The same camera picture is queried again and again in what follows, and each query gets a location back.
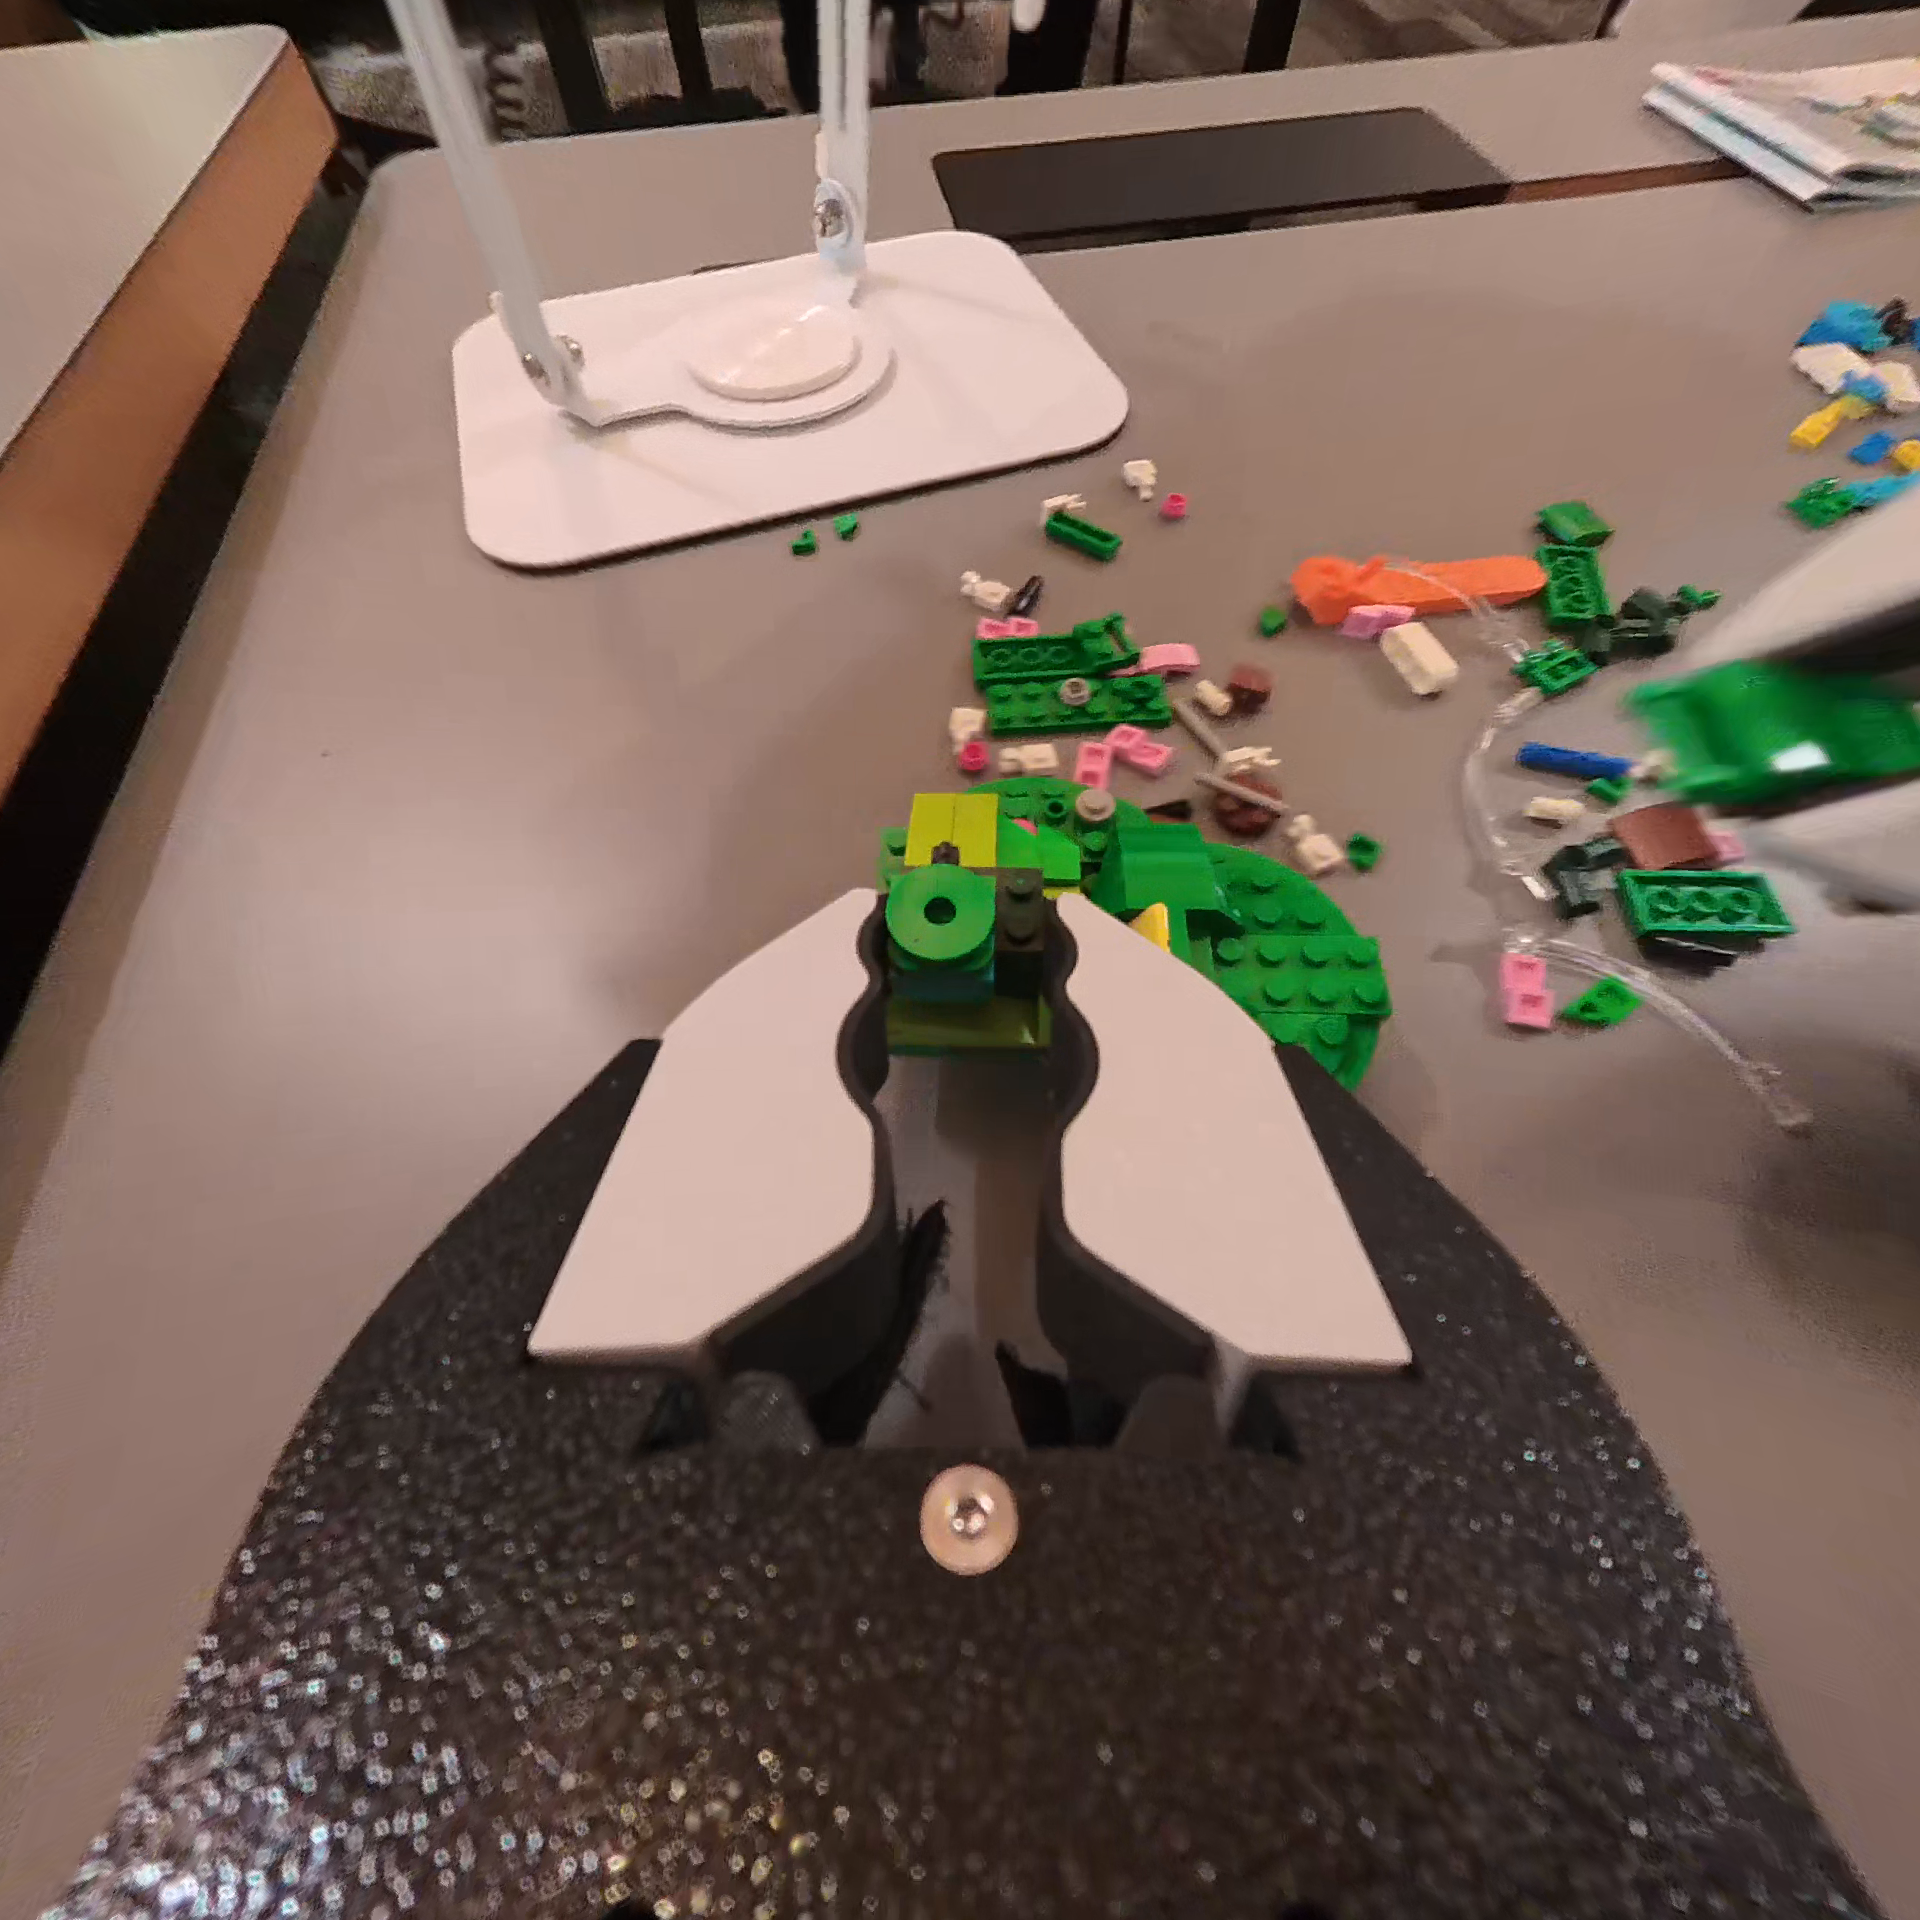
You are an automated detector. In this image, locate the green lego base assembly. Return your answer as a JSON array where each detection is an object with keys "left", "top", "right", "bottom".
[{"left": 875, "top": 772, "right": 1392, "bottom": 1093}]

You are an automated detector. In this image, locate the reddish brown lego plate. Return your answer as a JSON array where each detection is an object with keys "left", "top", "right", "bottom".
[{"left": 1610, "top": 804, "right": 1722, "bottom": 873}]

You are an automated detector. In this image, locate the green lego treetop assembly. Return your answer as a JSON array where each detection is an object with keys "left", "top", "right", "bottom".
[{"left": 1627, "top": 656, "right": 1904, "bottom": 816}]

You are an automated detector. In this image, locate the pile of colourful lego pieces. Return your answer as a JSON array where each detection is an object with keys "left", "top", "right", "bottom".
[{"left": 1786, "top": 297, "right": 1920, "bottom": 529}]

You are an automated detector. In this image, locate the orange lego brick separator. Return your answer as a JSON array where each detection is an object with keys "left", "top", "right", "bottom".
[{"left": 1290, "top": 550, "right": 1549, "bottom": 627}]

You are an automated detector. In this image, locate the long green lego plate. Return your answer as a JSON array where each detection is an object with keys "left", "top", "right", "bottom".
[
  {"left": 970, "top": 612, "right": 1142, "bottom": 688},
  {"left": 981, "top": 672, "right": 1172, "bottom": 737}
]

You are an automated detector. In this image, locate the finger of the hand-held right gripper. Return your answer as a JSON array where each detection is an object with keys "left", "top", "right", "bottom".
[
  {"left": 1716, "top": 772, "right": 1920, "bottom": 917},
  {"left": 1686, "top": 495, "right": 1920, "bottom": 677}
]

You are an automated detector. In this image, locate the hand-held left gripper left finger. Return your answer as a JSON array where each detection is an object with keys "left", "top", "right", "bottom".
[{"left": 526, "top": 884, "right": 950, "bottom": 1444}]

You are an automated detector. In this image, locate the white and wooden book stand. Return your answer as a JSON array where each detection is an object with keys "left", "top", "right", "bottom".
[{"left": 382, "top": 0, "right": 1132, "bottom": 574}]

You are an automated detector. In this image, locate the cluster of mixed lego pieces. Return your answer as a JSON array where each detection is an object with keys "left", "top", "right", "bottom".
[{"left": 944, "top": 663, "right": 1385, "bottom": 879}]

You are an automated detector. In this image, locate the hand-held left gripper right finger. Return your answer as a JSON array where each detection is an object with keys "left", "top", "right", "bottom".
[{"left": 1030, "top": 892, "right": 1418, "bottom": 1433}]

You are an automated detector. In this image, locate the adjacent wooden-edged table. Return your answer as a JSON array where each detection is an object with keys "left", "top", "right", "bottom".
[{"left": 0, "top": 23, "right": 345, "bottom": 798}]

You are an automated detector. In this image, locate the black table inset panel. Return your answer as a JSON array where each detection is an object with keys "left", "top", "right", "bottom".
[{"left": 930, "top": 104, "right": 1514, "bottom": 254}]

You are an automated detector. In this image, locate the stack of instruction booklets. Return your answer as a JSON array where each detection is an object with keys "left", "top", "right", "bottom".
[{"left": 1642, "top": 57, "right": 1920, "bottom": 212}]

